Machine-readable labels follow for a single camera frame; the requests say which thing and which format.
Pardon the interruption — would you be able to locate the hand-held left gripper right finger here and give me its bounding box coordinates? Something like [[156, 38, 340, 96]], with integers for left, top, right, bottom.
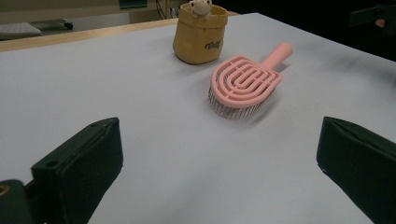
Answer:
[[316, 116, 396, 224]]

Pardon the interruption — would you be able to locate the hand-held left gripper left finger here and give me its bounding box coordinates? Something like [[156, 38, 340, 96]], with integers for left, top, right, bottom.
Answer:
[[31, 117, 124, 224]]

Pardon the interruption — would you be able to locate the pink hairbrush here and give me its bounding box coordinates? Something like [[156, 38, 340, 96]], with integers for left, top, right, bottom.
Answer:
[[207, 41, 294, 120]]

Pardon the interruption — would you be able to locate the grey flat pad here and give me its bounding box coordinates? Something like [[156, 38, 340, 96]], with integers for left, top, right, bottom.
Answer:
[[0, 21, 43, 41]]

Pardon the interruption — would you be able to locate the white plush toy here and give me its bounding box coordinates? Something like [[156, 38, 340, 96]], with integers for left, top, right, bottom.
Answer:
[[188, 0, 213, 18]]

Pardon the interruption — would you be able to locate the hanging cable bundle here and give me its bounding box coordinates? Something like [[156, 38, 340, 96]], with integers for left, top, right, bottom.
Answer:
[[154, 0, 180, 21]]

